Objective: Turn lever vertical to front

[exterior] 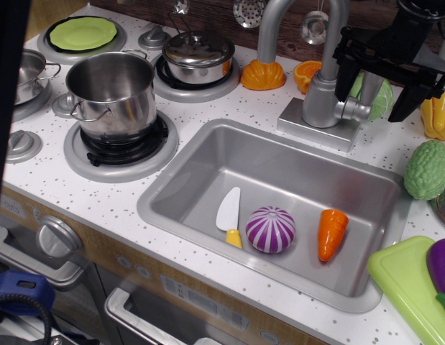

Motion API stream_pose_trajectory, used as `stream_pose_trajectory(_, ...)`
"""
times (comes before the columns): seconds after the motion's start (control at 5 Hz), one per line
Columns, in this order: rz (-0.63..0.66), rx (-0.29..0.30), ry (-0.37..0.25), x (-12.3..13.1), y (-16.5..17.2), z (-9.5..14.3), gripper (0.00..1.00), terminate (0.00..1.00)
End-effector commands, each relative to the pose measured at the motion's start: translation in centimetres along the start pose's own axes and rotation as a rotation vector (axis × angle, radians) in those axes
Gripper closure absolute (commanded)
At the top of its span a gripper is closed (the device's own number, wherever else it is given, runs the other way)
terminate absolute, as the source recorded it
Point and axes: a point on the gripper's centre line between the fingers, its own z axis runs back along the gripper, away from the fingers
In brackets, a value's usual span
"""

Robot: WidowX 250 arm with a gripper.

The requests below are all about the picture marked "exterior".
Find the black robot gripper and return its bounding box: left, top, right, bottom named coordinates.
left=333, top=26, right=445, bottom=123

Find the silver faucet lever handle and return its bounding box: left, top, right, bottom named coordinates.
left=335, top=71, right=383, bottom=123

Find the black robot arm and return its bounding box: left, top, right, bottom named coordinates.
left=334, top=1, right=445, bottom=122

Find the green toy cabbage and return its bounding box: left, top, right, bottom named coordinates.
left=349, top=72, right=394, bottom=121

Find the yellow toy bell pepper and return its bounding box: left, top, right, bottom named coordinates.
left=421, top=91, right=445, bottom=141

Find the silver toy faucet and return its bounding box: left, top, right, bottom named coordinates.
left=277, top=1, right=360, bottom=152

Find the toy orange half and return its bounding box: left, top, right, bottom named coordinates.
left=293, top=60, right=321, bottom=94

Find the hanging steel ladle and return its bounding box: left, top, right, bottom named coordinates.
left=301, top=1, right=329, bottom=45

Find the green bumpy toy gourd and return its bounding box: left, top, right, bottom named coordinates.
left=404, top=140, right=445, bottom=201

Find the orange toy pumpkin piece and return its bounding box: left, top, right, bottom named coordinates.
left=240, top=59, right=286, bottom=91

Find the grey toy sink basin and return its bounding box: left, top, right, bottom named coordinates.
left=137, top=119, right=411, bottom=313

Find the hanging steel slotted spoon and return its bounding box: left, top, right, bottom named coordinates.
left=233, top=0, right=265, bottom=29

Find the orange toy carrot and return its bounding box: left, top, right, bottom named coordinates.
left=318, top=209, right=349, bottom=262

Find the small lidded steel pot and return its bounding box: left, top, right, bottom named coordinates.
left=162, top=30, right=235, bottom=85

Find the purple striped toy onion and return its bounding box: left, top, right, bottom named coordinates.
left=246, top=206, right=296, bottom=254

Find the purple toy eggplant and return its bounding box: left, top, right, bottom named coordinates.
left=426, top=239, right=445, bottom=310

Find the green cutting board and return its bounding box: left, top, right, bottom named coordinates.
left=367, top=236, right=445, bottom=344

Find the grey stove knob back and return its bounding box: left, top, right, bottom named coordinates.
left=138, top=25, right=171, bottom=50

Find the grey stove knob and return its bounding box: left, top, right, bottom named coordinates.
left=6, top=130, right=42, bottom=164
left=52, top=93, right=77, bottom=119
left=138, top=25, right=171, bottom=50

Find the large steel pot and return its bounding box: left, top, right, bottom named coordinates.
left=65, top=50, right=157, bottom=144

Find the green toy plate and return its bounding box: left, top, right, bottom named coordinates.
left=49, top=17, right=118, bottom=52

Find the grey stove knob middle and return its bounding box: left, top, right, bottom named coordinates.
left=52, top=93, right=77, bottom=119

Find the steel pot at left edge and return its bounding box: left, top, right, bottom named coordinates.
left=14, top=49, right=61, bottom=106

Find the grey oven dial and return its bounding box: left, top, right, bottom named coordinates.
left=36, top=215, right=83, bottom=258

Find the grey stove knob front left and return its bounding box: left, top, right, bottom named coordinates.
left=6, top=130, right=42, bottom=164

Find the white toy knife yellow handle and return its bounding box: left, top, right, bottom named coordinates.
left=216, top=187, right=243, bottom=249

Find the back right burner ring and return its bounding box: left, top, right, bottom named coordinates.
left=150, top=52, right=242, bottom=105

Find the front burner ring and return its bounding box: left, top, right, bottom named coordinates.
left=63, top=109, right=180, bottom=184

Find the silver oven door handle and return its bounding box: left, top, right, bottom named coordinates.
left=104, top=287, right=184, bottom=345

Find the blue clamp with black cable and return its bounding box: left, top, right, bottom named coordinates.
left=0, top=270, right=55, bottom=344

